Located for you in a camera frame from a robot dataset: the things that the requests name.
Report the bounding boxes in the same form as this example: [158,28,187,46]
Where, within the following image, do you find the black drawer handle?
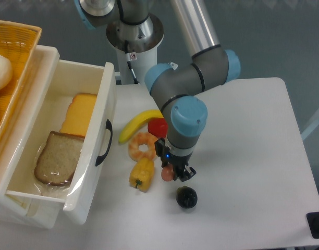
[95,119,113,167]

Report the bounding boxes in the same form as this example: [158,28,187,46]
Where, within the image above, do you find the yellow banana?
[118,109,163,144]

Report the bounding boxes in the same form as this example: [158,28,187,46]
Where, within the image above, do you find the brown egg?
[161,167,174,182]

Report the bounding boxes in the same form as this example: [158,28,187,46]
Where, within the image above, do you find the red bell pepper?
[148,118,168,138]

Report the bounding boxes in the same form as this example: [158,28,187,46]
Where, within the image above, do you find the white metal frame right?
[301,108,319,141]

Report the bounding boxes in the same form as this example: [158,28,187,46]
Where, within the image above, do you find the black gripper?
[155,138,196,182]

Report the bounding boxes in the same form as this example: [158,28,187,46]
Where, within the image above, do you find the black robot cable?
[124,40,140,85]

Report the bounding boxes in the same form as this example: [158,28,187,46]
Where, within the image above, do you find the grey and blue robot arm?
[75,1,241,181]

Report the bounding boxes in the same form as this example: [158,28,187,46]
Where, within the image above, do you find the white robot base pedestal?
[106,13,164,85]

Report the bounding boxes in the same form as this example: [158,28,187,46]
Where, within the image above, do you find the white round bun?
[0,55,13,90]

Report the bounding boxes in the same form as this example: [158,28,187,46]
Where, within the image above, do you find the white plastic drawer cabinet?
[0,45,59,229]

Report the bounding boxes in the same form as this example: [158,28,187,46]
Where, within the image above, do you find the orange shrimp ring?
[128,132,160,161]

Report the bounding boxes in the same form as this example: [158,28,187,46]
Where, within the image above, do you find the yellow bell pepper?
[129,158,155,192]

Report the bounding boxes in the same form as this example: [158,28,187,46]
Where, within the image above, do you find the white plastic drawer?
[6,60,117,224]

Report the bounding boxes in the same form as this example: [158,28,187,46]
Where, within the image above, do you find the yellow wicker basket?
[0,20,42,148]

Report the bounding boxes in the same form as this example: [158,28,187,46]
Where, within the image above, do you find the orange toast slice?
[59,93,97,138]

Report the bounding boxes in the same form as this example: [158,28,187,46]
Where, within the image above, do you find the black device at table edge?
[306,212,319,239]

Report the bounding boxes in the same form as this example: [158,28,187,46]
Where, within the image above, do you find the brown bread slice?
[34,131,84,186]

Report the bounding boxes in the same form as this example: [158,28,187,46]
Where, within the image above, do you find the black round eggplant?
[176,186,198,209]

